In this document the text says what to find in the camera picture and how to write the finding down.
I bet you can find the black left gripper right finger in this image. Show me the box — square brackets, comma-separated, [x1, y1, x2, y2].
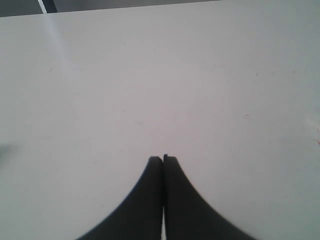
[163, 155, 253, 240]

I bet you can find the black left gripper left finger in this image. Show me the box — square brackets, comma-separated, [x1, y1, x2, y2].
[79, 156, 163, 240]

